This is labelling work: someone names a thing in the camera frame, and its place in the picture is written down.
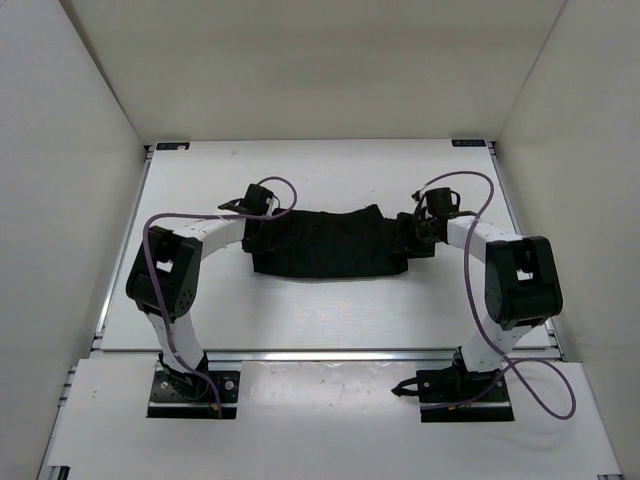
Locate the right blue corner label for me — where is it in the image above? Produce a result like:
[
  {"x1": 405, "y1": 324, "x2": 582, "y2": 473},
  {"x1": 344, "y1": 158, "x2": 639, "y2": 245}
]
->
[{"x1": 451, "y1": 139, "x2": 486, "y2": 148}]

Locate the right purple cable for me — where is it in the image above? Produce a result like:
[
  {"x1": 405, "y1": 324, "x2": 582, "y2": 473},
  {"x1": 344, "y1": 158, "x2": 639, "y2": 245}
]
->
[{"x1": 412, "y1": 171, "x2": 577, "y2": 420}]

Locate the black pleated skirt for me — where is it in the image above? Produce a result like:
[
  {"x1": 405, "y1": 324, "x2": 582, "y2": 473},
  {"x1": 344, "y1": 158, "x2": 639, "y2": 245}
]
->
[{"x1": 250, "y1": 204, "x2": 408, "y2": 280}]

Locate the blue corner label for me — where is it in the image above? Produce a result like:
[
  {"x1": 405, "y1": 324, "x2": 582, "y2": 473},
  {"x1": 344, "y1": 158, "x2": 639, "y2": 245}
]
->
[
  {"x1": 155, "y1": 142, "x2": 190, "y2": 151},
  {"x1": 451, "y1": 139, "x2": 486, "y2": 148}
]

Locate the aluminium table front rail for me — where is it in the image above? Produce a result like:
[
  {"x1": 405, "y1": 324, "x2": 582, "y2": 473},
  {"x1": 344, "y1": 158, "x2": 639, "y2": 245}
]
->
[{"x1": 206, "y1": 349, "x2": 456, "y2": 362}]

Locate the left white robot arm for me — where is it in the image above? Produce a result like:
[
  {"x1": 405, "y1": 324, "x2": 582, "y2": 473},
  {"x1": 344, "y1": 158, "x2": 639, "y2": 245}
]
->
[{"x1": 125, "y1": 181, "x2": 278, "y2": 398}]

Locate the left blue corner label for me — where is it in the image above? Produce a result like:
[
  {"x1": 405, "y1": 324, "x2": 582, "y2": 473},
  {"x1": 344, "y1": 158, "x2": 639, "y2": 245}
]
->
[{"x1": 155, "y1": 142, "x2": 190, "y2": 151}]

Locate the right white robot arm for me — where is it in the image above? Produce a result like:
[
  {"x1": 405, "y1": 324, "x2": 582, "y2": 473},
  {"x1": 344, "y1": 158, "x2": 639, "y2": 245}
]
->
[{"x1": 397, "y1": 187, "x2": 563, "y2": 401}]

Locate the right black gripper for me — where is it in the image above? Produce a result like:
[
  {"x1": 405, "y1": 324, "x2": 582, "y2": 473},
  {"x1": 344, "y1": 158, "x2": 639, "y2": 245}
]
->
[{"x1": 389, "y1": 213, "x2": 439, "y2": 259}]

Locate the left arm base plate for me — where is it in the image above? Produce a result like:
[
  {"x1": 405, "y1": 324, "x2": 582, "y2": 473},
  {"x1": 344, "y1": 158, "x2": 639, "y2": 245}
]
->
[{"x1": 147, "y1": 368, "x2": 241, "y2": 420}]

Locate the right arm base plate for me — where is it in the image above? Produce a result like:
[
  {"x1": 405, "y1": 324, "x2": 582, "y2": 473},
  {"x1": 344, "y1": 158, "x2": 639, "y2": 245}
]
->
[{"x1": 391, "y1": 366, "x2": 515, "y2": 423}]

